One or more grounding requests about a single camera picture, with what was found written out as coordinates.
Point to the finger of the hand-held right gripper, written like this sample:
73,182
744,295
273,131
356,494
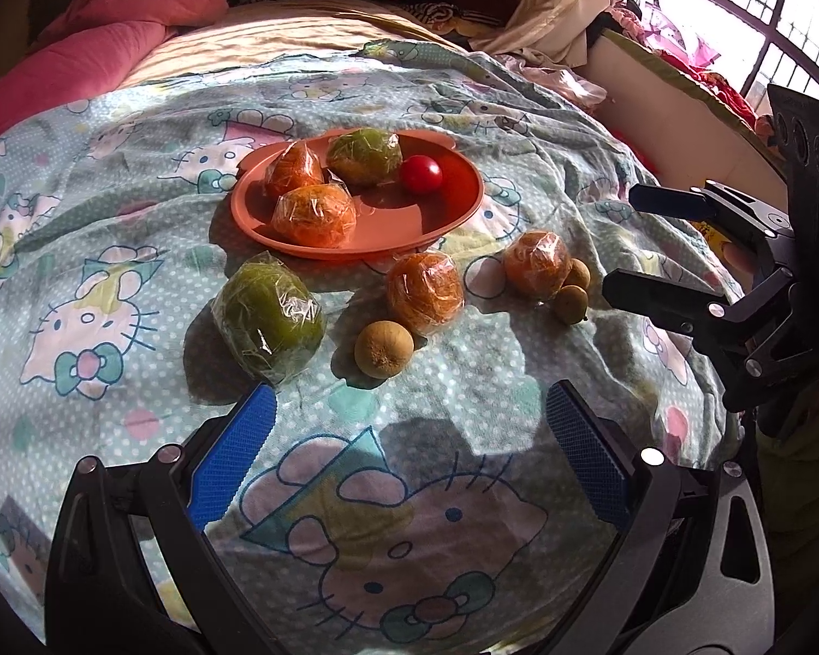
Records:
669,199
655,297

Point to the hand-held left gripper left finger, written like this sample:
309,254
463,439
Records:
232,464

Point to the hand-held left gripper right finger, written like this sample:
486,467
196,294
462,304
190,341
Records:
587,464

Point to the brown longan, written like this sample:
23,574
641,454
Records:
570,303
382,348
579,274

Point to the plastic-wrapped orange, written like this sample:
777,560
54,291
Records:
314,215
538,265
297,170
425,290

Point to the large green citrus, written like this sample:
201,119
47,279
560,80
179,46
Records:
269,324

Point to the red tomato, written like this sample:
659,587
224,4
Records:
421,174

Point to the terracotta plastic plate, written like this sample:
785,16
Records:
409,218

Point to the small green citrus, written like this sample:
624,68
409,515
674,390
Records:
365,157

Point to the person's right forearm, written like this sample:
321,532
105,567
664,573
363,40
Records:
805,477

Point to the green trimmed mat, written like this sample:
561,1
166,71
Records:
655,71

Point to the pink crumpled clothes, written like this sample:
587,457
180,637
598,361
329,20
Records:
676,48

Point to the pink patterned cloth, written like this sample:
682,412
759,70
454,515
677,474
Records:
566,85

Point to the cream curtain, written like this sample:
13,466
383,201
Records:
559,7

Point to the black white striped garment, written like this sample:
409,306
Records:
450,17

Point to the cartoon cat printed blanket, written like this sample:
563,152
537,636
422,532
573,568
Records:
109,170

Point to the beige striped bed sheet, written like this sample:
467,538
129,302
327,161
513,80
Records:
280,34

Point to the pink pillows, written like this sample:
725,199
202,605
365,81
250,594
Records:
95,48

